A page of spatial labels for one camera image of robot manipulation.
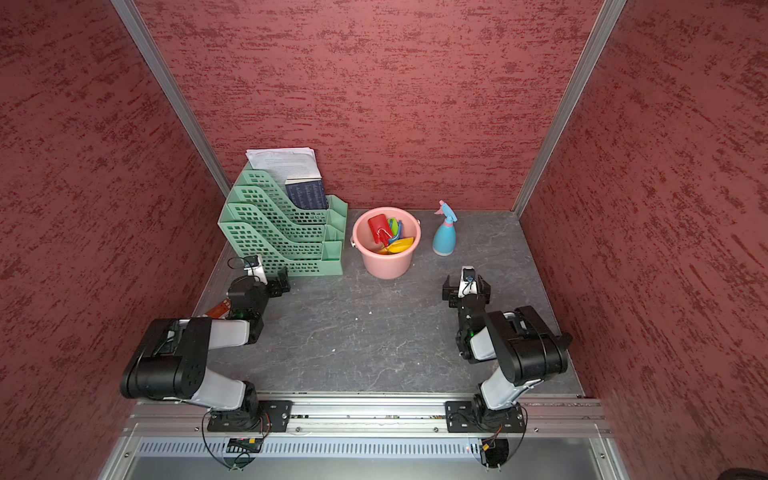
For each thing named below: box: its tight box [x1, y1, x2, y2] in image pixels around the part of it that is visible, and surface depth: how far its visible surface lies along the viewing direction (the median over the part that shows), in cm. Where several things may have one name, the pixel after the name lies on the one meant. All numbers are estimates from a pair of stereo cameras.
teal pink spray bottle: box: [432, 200, 458, 257], surface depth 102 cm
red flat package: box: [205, 298, 231, 319], surface depth 94 cm
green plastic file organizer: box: [217, 170, 348, 276], surface depth 99 cm
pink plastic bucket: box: [351, 207, 422, 280], surface depth 99 cm
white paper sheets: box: [246, 147, 322, 194], surface depth 102 cm
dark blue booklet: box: [285, 180, 329, 210], surface depth 110 cm
